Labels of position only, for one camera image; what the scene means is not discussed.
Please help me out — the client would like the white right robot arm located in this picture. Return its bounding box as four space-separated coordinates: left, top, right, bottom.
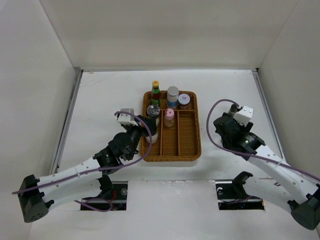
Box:
213 113 320 230

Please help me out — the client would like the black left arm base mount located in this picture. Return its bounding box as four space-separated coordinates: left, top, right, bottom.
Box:
80 178 129 212

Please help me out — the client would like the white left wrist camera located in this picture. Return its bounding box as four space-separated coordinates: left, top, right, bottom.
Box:
115 108 138 126

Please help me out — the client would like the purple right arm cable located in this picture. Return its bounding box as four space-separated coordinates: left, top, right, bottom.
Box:
206 99 320 182

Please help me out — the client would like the white bottle black cap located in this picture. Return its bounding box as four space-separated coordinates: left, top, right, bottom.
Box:
145 133 158 144

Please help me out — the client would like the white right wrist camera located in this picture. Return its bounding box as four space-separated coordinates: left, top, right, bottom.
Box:
229 104 254 127

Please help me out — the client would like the white bead jar silver lid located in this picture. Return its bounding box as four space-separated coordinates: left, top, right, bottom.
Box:
166 86 179 110

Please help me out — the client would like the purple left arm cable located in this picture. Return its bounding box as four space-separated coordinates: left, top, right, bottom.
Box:
11 111 153 212

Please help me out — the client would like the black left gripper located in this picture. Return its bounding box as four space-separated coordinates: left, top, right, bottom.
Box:
123 115 156 161

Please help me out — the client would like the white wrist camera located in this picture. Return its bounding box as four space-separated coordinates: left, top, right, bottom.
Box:
229 104 254 127
115 108 138 126

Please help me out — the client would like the pink cap spice shaker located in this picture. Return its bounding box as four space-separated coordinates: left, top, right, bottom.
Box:
163 108 175 128

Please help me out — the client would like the red sauce bottle yellow cap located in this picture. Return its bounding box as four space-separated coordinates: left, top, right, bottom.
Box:
151 80 161 107

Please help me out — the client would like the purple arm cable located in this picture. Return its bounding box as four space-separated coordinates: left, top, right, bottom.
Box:
11 111 153 212
206 99 320 182

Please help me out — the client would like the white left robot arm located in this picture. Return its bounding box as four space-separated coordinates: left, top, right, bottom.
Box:
15 110 157 223

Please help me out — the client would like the brown wicker divided tray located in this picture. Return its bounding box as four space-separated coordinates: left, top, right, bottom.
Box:
144 90 202 162

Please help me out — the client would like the clear jar grey lid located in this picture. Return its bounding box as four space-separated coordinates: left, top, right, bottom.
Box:
146 105 161 127

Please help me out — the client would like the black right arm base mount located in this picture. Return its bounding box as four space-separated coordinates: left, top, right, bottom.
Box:
215 171 265 211

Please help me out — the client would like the brown spice jar red label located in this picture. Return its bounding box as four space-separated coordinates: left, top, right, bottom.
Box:
178 93 191 110

